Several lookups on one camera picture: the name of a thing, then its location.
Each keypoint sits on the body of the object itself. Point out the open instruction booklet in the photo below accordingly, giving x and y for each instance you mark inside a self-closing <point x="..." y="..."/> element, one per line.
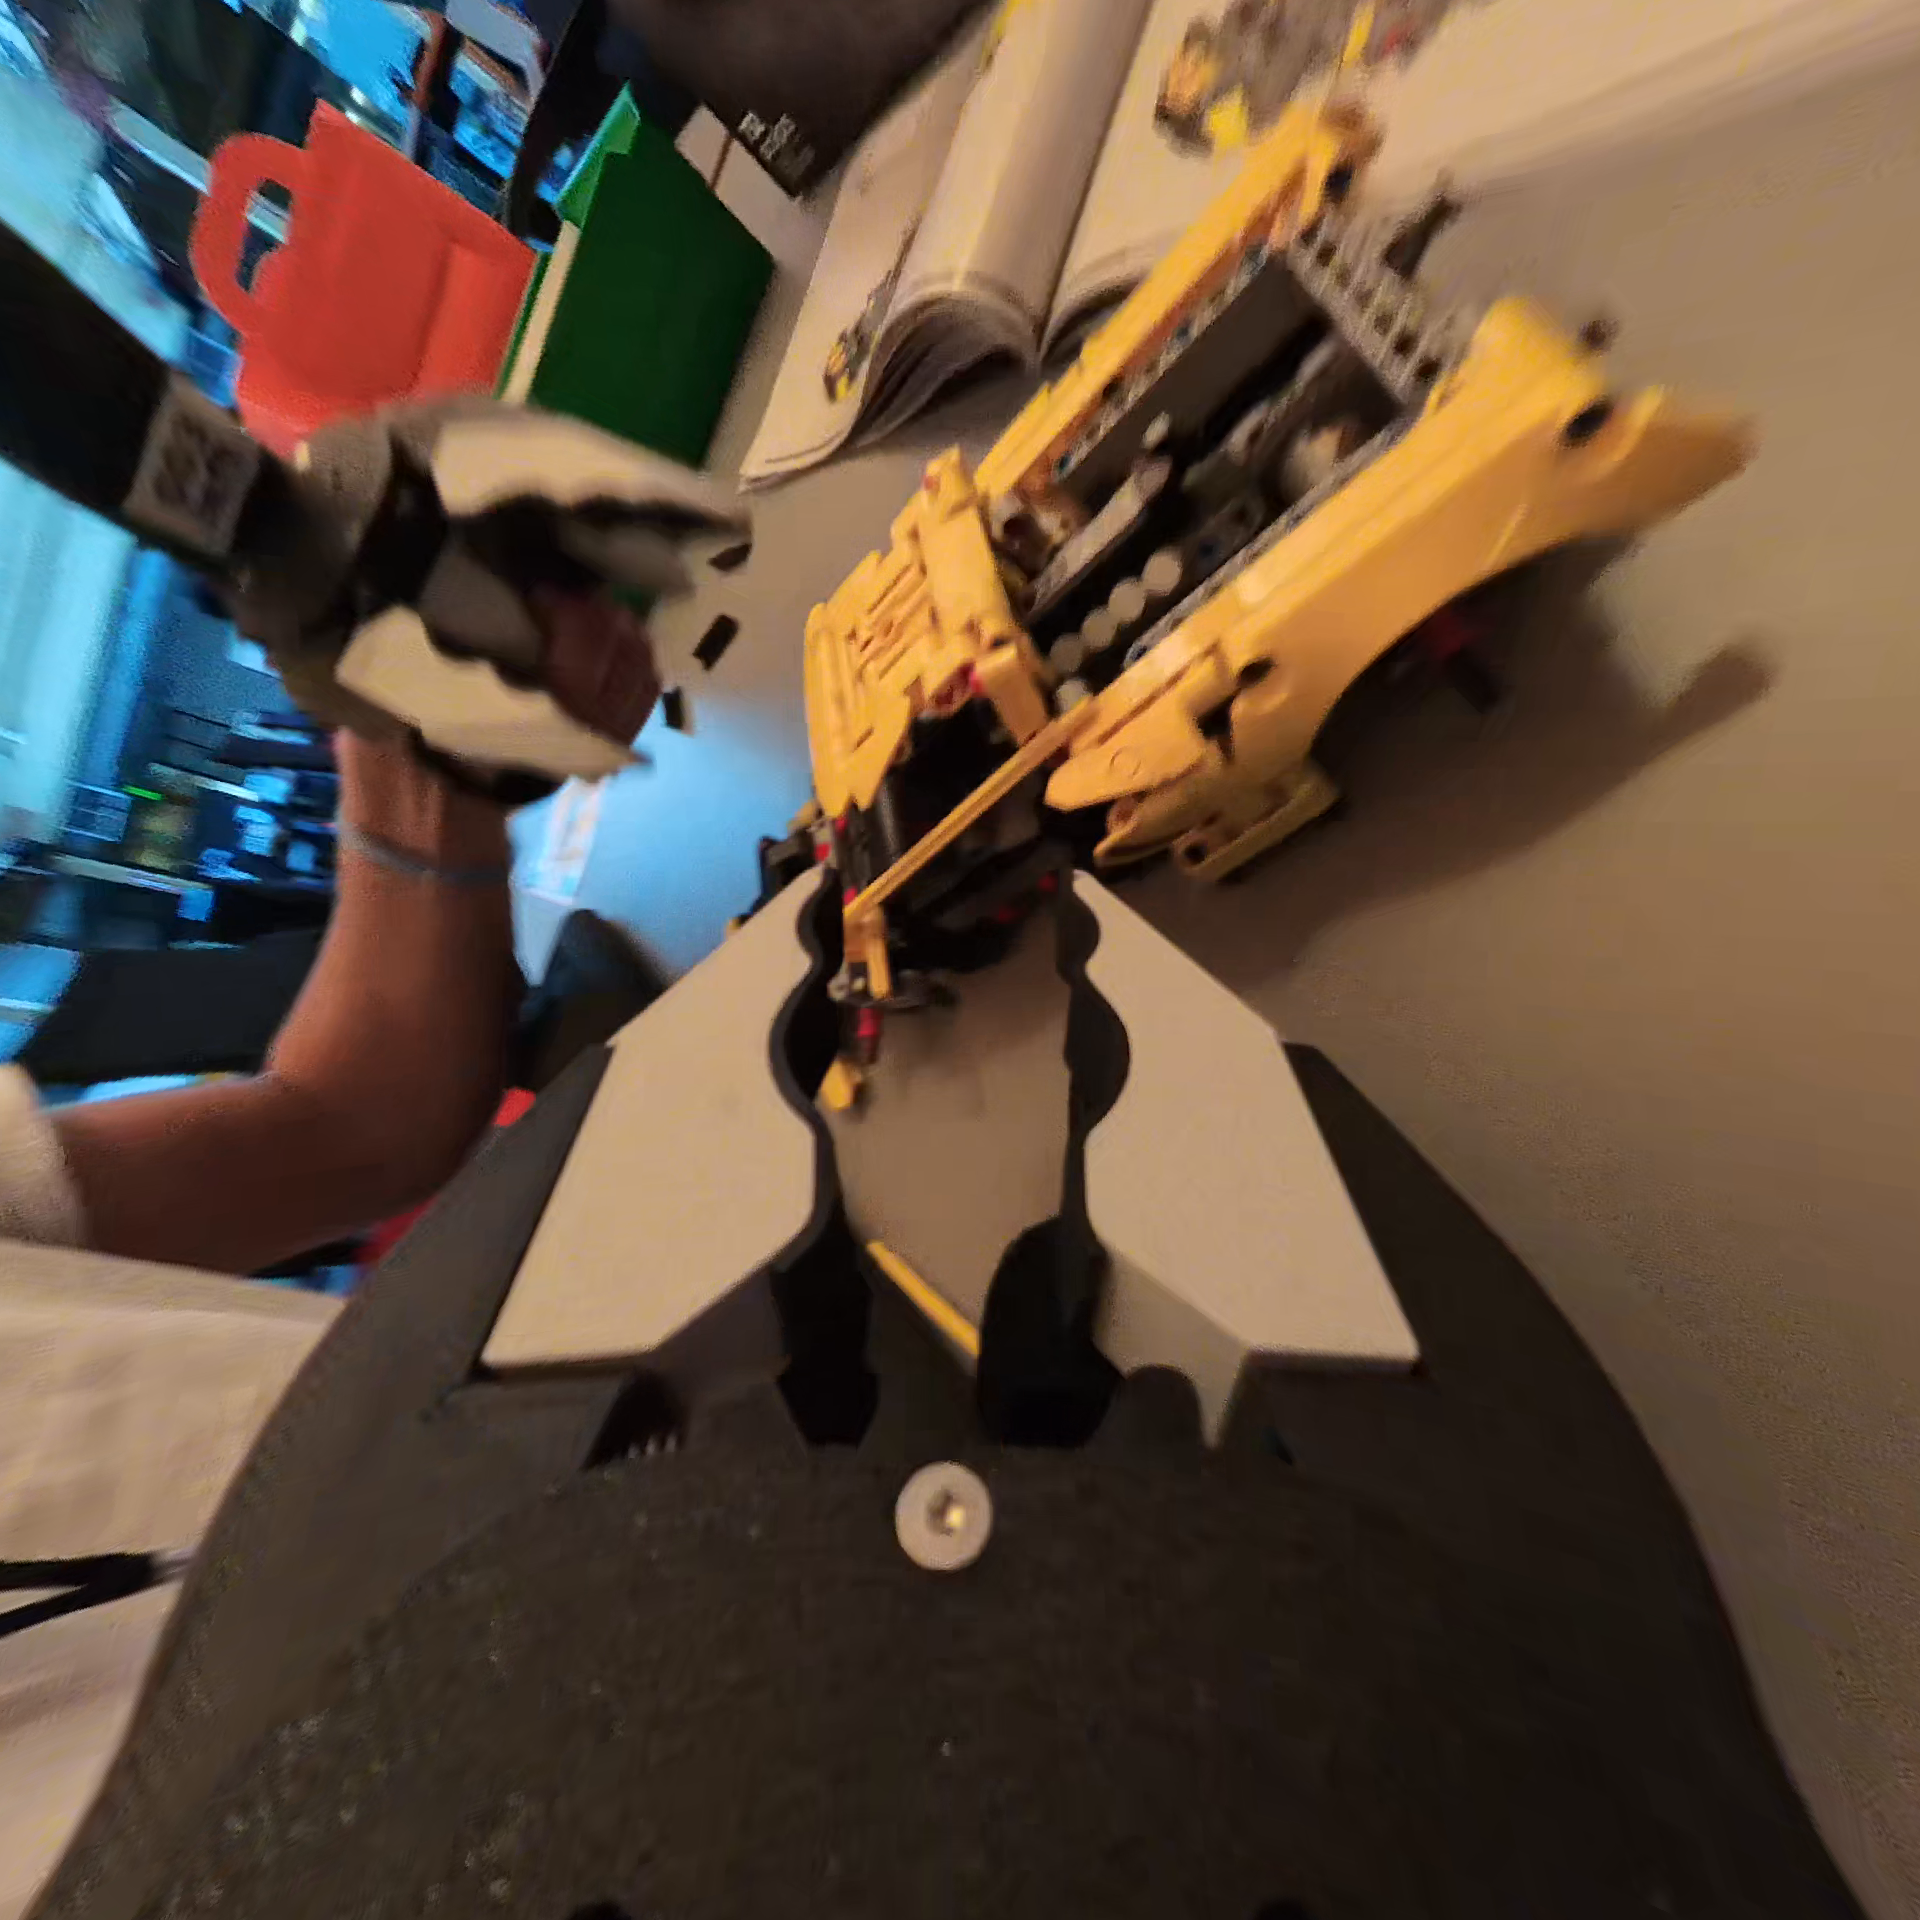
<point x="974" y="226"/>

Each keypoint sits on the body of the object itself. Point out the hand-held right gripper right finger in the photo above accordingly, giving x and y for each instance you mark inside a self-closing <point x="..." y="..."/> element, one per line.
<point x="1230" y="1202"/>

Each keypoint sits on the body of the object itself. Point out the yellow toy brick model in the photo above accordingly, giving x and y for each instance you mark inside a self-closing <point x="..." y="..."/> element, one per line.
<point x="1277" y="629"/>

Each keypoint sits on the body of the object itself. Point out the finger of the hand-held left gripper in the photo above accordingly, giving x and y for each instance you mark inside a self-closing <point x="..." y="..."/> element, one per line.
<point x="452" y="706"/>
<point x="586" y="480"/>

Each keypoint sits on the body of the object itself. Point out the dark printed toy box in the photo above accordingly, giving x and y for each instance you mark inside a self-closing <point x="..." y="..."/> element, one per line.
<point x="780" y="77"/>

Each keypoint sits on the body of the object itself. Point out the green box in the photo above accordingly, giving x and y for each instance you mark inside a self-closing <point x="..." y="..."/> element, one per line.
<point x="662" y="284"/>

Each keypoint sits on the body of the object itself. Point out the person's left hand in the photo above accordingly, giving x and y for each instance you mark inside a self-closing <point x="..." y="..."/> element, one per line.
<point x="600" y="668"/>

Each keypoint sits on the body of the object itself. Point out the person's left forearm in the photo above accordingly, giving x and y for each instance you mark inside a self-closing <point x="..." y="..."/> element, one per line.
<point x="346" y="1050"/>

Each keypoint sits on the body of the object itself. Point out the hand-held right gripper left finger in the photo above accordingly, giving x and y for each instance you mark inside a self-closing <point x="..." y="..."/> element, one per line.
<point x="676" y="1202"/>

